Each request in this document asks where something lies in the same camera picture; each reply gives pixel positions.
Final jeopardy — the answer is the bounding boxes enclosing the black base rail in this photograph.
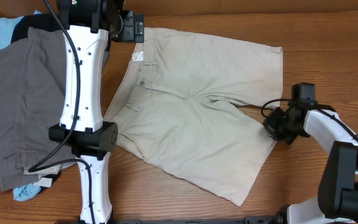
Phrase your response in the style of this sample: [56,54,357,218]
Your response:
[54,214,291,224]

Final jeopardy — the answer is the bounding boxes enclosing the grey folded shorts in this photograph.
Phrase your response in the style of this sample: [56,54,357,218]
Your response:
[0,26,110,192]

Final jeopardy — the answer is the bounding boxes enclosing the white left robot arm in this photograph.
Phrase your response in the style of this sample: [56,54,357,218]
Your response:
[49,0,144,223]

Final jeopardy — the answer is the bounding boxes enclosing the beige cotton shorts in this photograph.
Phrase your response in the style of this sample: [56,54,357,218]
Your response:
[104,28,283,206]

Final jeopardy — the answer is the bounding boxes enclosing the black folded garment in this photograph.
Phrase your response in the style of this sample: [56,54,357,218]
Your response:
[0,14,66,191]

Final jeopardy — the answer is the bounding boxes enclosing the light blue garment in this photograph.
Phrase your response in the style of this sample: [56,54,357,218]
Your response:
[0,16,46,202]

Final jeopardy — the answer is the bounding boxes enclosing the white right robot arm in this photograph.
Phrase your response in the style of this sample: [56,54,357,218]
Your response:
[263,83,358,223]

